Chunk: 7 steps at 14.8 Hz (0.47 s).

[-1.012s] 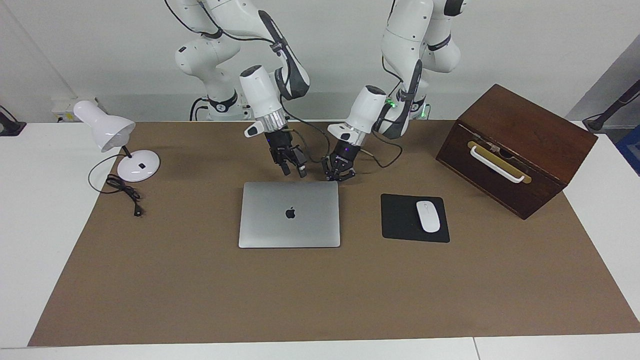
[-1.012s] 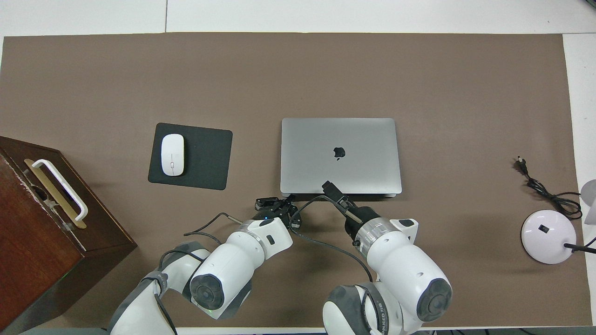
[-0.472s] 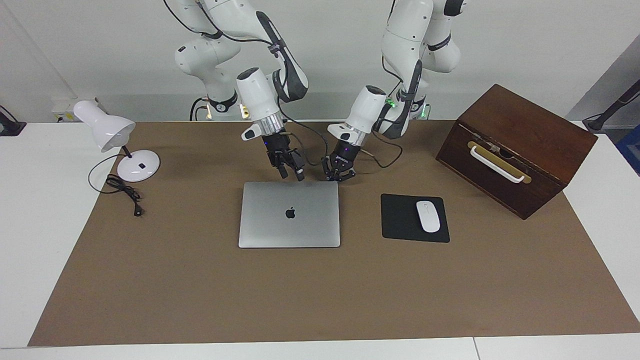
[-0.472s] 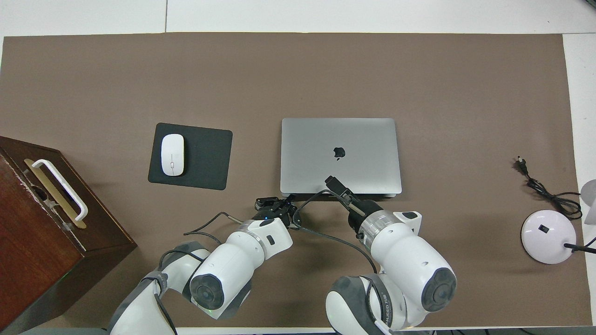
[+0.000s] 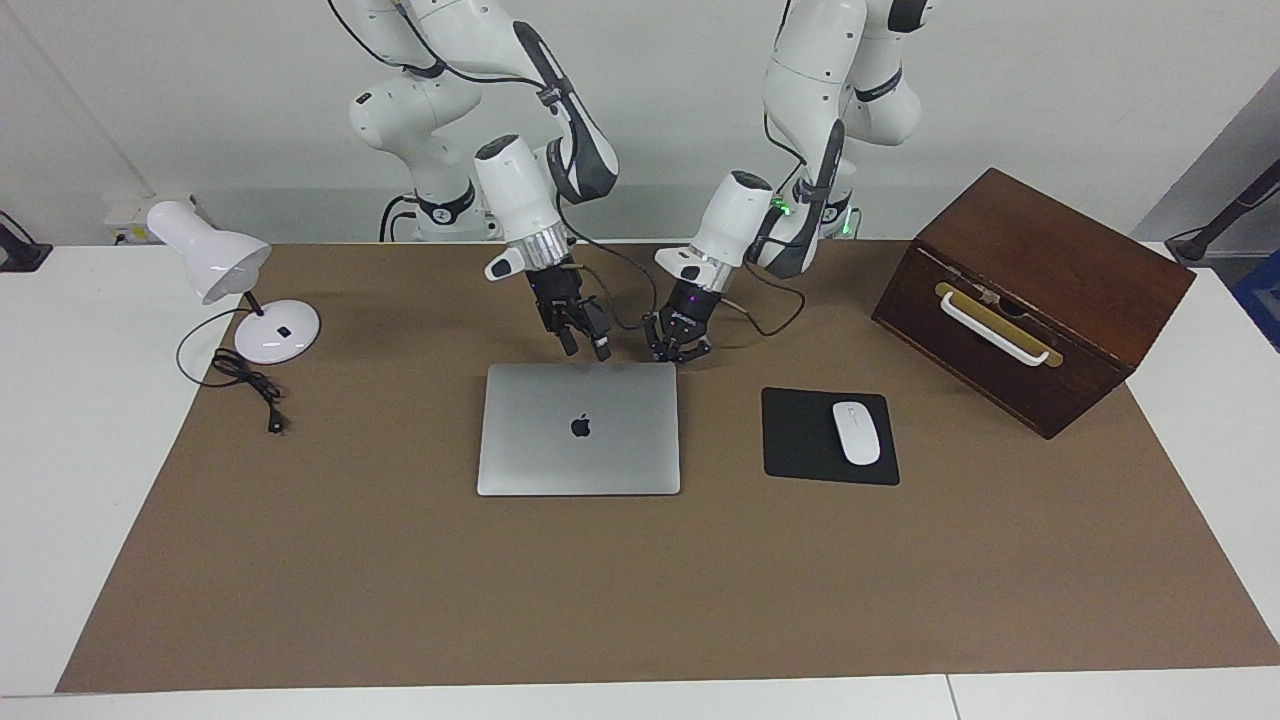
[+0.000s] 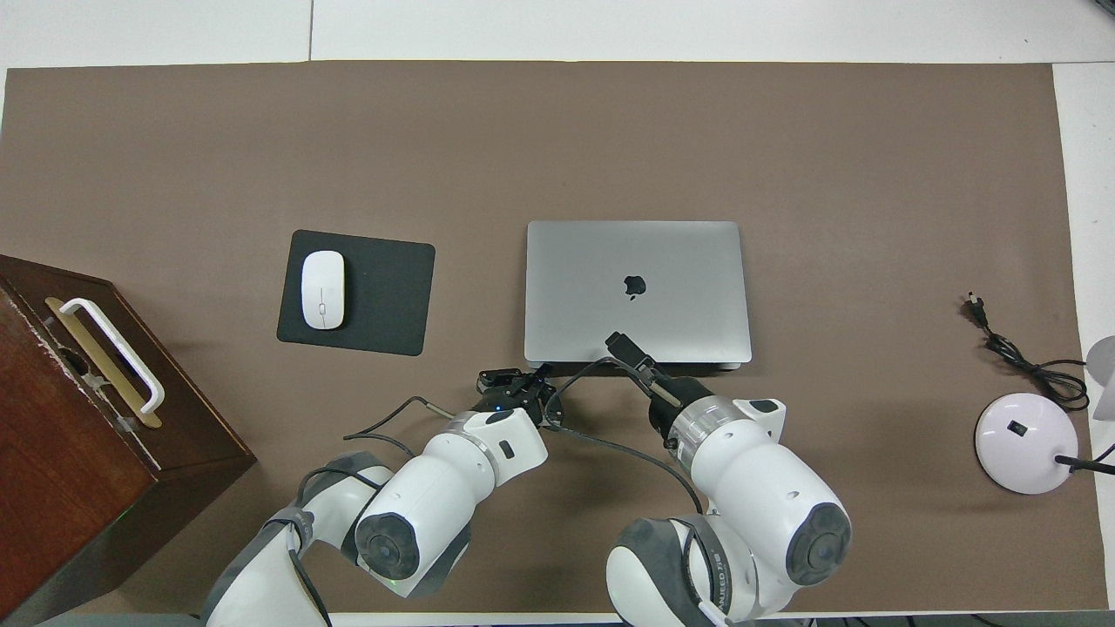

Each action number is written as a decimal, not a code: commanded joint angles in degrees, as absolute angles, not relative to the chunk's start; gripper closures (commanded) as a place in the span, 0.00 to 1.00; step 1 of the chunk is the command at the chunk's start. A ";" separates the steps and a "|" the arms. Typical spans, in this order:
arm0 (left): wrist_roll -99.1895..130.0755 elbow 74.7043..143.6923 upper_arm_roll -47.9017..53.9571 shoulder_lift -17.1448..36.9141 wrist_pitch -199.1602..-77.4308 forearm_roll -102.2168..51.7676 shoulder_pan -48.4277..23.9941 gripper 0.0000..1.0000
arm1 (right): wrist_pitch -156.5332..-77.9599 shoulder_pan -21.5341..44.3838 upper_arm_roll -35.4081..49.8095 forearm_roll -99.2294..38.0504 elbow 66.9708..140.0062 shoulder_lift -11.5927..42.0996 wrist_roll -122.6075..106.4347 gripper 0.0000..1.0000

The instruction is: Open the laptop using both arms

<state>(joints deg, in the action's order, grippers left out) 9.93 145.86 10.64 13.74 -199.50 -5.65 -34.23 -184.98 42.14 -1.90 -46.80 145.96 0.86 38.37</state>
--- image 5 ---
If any silver laptop with apple logo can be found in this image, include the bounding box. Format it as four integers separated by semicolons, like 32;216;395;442
476;362;682;498

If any black mouse pad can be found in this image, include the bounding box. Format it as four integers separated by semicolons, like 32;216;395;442
761;387;901;487

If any white computer mouse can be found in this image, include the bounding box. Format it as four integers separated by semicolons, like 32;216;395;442
832;401;882;467

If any brown table mat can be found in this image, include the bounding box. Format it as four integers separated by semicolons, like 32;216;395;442
55;240;1280;694

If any white desk lamp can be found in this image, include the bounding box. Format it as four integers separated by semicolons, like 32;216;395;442
146;200;322;366

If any dark brown wooden box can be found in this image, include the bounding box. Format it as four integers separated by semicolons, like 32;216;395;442
871;167;1197;441

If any white power strip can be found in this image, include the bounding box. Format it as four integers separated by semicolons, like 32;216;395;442
103;195;216;246

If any black tripod stand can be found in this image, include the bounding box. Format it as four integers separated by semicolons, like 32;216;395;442
1165;158;1280;266

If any black stand foot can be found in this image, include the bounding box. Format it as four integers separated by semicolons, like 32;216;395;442
0;210;53;273

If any blue crate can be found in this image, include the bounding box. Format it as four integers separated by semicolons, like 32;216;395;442
1232;248;1280;353

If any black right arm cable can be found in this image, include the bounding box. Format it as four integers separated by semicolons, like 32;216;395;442
325;0;661;333

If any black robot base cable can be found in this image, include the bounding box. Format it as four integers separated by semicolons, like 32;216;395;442
378;193;421;244

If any white box handle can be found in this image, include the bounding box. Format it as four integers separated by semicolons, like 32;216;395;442
940;290;1051;366

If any black lamp power cable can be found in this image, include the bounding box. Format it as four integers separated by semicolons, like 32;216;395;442
176;305;291;435

